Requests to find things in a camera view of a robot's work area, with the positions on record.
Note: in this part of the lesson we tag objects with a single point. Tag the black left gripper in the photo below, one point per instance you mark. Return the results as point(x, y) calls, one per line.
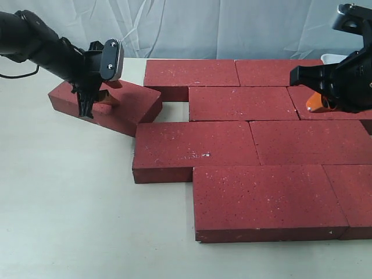
point(80, 68)

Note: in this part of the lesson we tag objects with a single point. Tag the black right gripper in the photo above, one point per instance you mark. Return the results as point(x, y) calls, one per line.
point(352, 76)

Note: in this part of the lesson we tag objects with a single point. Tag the red brick with white marks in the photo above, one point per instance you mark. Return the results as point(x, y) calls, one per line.
point(168, 152)

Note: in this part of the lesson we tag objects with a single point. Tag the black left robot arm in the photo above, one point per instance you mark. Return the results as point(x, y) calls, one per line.
point(24, 36)

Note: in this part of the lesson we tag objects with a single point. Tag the white plastic tray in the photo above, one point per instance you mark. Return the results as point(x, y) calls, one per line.
point(329, 58)

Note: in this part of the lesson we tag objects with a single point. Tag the light blue backdrop cloth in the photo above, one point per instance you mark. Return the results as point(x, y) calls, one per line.
point(213, 29)

